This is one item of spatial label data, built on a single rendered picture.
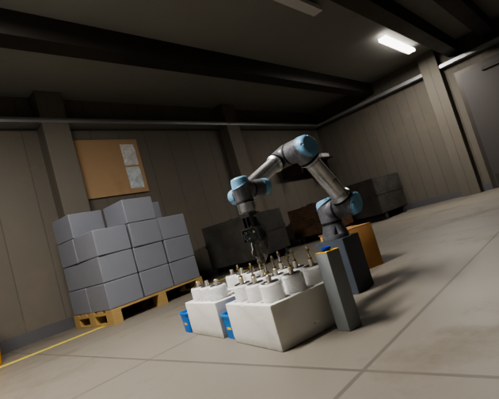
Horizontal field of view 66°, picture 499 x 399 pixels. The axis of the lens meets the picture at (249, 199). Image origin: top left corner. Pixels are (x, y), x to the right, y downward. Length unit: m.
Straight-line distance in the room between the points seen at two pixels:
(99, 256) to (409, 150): 6.27
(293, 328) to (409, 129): 6.99
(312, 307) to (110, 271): 2.57
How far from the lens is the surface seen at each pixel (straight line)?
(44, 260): 4.80
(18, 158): 5.01
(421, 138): 8.20
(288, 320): 1.57
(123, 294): 3.92
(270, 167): 1.89
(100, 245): 3.86
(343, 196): 2.05
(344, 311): 1.57
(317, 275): 1.70
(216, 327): 2.05
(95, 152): 5.32
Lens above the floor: 0.47
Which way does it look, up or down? 5 degrees up
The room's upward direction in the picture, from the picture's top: 16 degrees counter-clockwise
